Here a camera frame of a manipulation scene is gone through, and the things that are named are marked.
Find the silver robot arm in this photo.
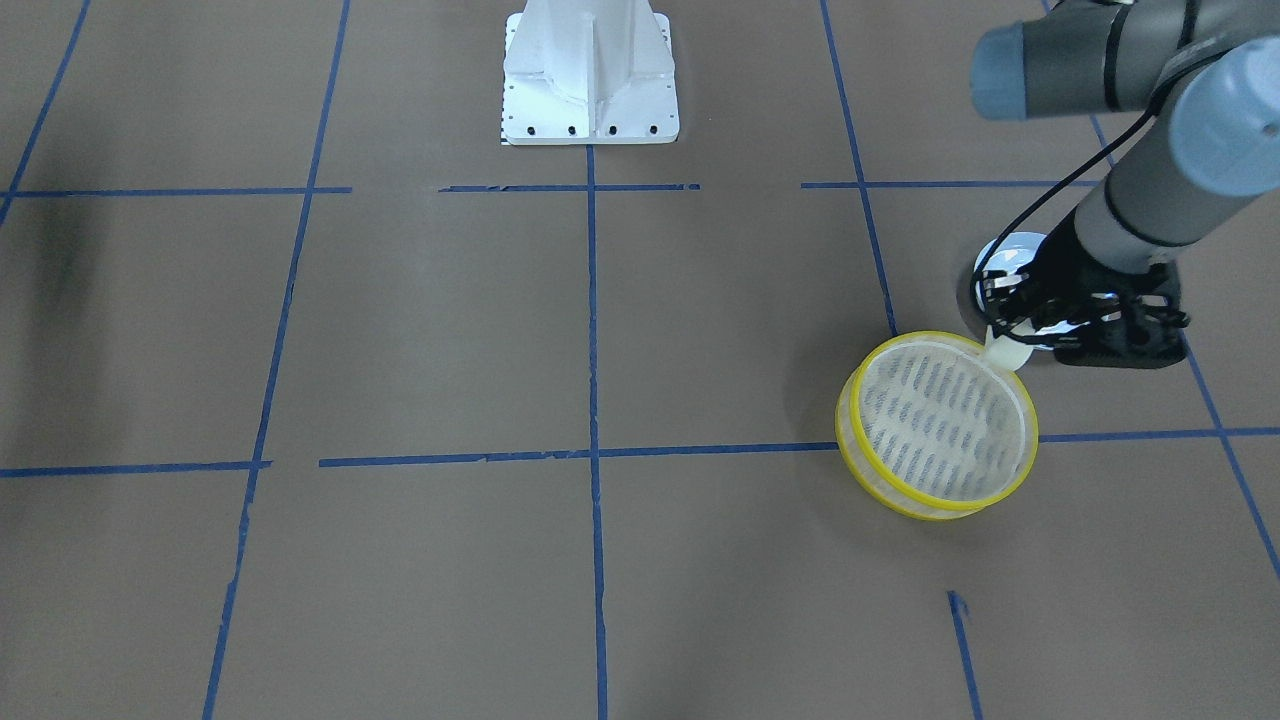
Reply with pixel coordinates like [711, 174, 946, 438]
[970, 1, 1279, 369]

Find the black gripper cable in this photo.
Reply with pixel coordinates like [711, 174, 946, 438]
[972, 79, 1190, 291]

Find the white camera stand base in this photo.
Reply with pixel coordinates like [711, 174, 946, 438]
[500, 1, 681, 146]

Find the light blue plate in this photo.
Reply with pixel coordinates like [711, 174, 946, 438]
[969, 231, 1046, 325]

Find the white steamed bun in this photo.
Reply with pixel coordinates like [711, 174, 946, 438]
[980, 325, 1037, 373]

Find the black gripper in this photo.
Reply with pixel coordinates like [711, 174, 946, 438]
[984, 232, 1189, 369]

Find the yellow round steamer basket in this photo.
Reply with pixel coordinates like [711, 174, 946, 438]
[835, 331, 1041, 521]

